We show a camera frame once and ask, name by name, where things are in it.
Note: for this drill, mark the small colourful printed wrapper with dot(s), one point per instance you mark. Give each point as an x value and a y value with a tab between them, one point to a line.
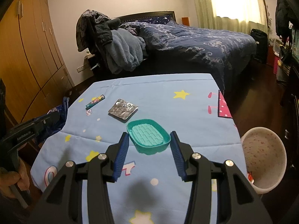
94	102

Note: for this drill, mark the pile of dark clothes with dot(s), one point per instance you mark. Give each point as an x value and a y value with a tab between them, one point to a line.
93	28

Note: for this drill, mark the blue plastic bag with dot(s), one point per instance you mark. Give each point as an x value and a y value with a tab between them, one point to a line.
59	130

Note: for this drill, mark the white speckled waste bin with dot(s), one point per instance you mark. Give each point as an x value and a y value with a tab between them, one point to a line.
264	149

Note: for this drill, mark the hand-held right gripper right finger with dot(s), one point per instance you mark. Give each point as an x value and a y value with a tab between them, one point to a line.
178	156

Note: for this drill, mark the black suitcase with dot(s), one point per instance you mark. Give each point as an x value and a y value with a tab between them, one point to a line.
258	45

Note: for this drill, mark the light blue printed tablecloth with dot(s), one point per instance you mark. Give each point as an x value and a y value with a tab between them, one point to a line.
163	93

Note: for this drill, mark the bed with blue duvet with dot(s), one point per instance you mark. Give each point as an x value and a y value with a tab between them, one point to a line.
198	46

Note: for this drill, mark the wall outlet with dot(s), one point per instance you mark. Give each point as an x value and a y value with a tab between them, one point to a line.
80	69

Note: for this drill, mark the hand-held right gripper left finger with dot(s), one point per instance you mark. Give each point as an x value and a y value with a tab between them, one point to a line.
121	156

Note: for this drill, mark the pink storage box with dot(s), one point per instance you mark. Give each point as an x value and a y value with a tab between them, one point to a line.
278	65

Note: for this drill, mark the red storage box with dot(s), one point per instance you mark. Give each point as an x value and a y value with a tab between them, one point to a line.
270	56

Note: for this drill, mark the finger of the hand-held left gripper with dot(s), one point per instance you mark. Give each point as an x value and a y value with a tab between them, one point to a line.
46	121

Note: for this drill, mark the orange wooden board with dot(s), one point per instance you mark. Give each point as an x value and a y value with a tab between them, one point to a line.
185	21

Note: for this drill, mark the silver blister pack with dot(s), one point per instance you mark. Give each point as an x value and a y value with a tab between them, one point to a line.
122	109

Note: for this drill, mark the person's left hand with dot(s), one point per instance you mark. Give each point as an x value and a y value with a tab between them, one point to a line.
9	179

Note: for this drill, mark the wooden wardrobe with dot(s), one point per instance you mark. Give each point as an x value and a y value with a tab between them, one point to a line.
25	51

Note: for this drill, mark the teal soap dish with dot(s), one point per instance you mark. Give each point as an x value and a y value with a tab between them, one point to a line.
147	136

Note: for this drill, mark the bedside nightstand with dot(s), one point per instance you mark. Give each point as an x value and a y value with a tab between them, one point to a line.
92	63

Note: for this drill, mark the dark wooden headboard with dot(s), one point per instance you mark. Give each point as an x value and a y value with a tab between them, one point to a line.
144	16

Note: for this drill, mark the dark hanging coat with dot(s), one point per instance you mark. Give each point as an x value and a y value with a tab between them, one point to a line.
285	16

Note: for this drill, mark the pale window curtain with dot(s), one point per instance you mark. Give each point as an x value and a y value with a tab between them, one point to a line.
233	2

